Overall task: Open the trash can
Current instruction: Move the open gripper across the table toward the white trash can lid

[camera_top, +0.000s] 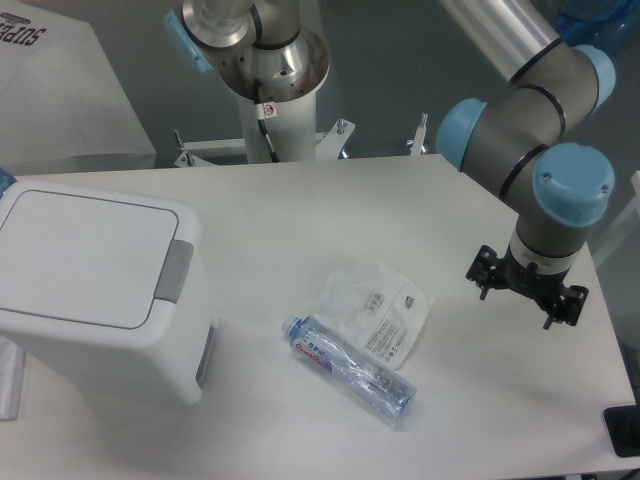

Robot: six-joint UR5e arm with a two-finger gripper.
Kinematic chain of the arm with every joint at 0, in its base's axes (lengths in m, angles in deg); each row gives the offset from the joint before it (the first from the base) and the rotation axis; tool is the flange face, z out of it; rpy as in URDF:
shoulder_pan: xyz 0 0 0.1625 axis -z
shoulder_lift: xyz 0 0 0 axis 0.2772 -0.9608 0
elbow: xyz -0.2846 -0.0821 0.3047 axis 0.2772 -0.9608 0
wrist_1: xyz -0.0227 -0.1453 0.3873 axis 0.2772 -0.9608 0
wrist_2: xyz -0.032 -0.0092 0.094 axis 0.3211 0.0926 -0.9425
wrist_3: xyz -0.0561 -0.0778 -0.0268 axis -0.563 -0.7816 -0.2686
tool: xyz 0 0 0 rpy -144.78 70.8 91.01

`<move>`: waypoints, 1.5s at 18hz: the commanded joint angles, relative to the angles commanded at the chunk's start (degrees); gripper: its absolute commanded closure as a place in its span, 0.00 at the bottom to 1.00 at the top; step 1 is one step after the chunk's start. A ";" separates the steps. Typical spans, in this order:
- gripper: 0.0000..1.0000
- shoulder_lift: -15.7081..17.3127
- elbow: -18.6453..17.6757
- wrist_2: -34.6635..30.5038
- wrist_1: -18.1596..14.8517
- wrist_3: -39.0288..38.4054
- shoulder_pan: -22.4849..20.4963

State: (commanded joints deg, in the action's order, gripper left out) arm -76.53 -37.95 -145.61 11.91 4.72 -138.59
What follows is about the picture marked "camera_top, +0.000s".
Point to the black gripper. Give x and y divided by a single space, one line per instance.
561 303

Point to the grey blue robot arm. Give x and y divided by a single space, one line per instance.
515 150

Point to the white trash can body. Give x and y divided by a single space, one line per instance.
163 360

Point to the white trash can lid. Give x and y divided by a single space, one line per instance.
92 257

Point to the clear plastic bag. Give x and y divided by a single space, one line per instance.
376 309

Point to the black object table edge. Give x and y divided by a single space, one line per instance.
623 427

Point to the clear plastic water bottle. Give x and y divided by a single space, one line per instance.
373 384

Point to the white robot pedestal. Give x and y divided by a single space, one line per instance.
276 95

